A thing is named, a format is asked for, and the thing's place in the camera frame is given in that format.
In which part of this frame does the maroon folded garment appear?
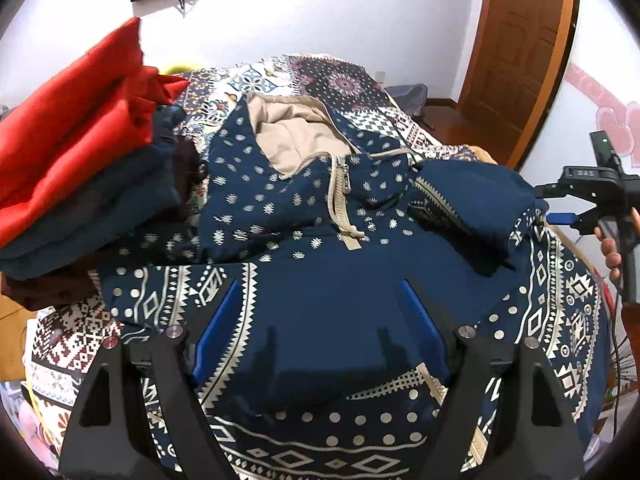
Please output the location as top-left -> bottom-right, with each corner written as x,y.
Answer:
0,137 -> 210,312

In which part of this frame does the white sliding wardrobe door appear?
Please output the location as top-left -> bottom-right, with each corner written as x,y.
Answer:
520,0 -> 640,221

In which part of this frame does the dark navy folded garment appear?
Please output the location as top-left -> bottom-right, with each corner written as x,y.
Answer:
0,105 -> 190,282

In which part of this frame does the yellow hoop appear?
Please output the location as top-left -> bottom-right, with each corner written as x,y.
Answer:
161,60 -> 202,77

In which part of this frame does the red folded garment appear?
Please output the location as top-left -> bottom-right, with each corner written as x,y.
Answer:
0,16 -> 192,251

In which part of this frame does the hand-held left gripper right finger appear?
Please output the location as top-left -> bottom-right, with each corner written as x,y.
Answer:
400,277 -> 586,480

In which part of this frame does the patchwork patterned bed sheet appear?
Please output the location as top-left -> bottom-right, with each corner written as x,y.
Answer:
25,54 -> 501,466

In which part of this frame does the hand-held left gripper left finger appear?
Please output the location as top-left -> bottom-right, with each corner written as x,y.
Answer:
59,277 -> 239,480

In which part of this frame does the navy patterned zip hoodie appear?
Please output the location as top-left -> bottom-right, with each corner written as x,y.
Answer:
90,92 -> 611,480

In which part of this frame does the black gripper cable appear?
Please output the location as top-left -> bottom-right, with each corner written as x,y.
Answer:
606,285 -> 632,443

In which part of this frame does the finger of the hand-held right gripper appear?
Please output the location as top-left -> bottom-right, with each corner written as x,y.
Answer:
546,206 -> 601,227
532,182 -> 597,202

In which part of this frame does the person's right hand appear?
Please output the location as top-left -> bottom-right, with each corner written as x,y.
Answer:
594,207 -> 640,288

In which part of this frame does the brown wooden door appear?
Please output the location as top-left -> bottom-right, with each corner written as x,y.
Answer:
457,0 -> 582,171

